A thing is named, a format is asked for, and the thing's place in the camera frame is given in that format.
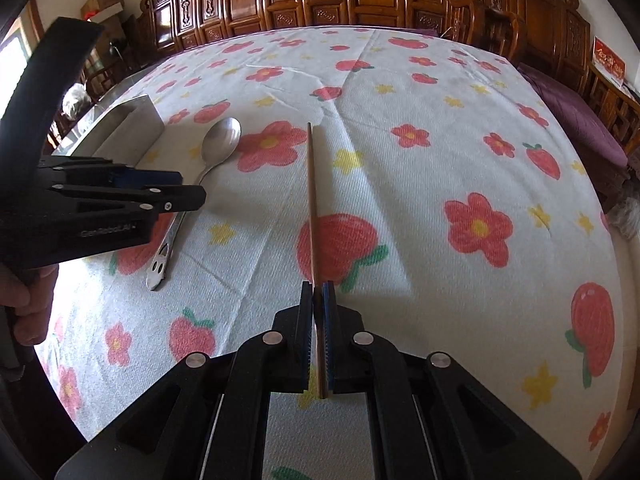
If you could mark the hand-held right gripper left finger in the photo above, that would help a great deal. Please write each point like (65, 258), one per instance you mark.
(306, 325)

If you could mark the strawberry flower printed tablecloth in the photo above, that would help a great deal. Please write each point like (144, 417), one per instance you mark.
(400, 185)

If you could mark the clear plastic bag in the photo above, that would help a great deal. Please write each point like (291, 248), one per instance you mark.
(76, 101)

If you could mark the stainless steel rectangular container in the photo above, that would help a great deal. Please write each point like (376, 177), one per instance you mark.
(130, 130)

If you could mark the carved wooden armchair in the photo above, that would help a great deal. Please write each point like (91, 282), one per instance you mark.
(545, 20)

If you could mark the brown chopstick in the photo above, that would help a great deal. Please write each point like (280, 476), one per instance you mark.
(314, 210)

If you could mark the person's left hand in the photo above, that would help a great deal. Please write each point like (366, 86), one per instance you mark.
(30, 300)

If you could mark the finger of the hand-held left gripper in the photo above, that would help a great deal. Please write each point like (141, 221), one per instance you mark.
(145, 178)
(185, 197)

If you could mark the wooden framed window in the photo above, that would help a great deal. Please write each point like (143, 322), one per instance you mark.
(25, 35)

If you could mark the purple armchair cushion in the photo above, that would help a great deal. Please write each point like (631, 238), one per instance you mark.
(575, 115)

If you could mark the white plastic bag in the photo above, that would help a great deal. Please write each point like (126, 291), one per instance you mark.
(625, 217)

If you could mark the red calendar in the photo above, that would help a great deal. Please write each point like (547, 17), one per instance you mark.
(609, 62)

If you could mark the large steel spoon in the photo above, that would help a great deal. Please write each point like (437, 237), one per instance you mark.
(222, 142)

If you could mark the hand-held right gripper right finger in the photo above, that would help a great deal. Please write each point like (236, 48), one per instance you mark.
(328, 320)

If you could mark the wooden chair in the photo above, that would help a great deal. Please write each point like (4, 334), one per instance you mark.
(105, 72)

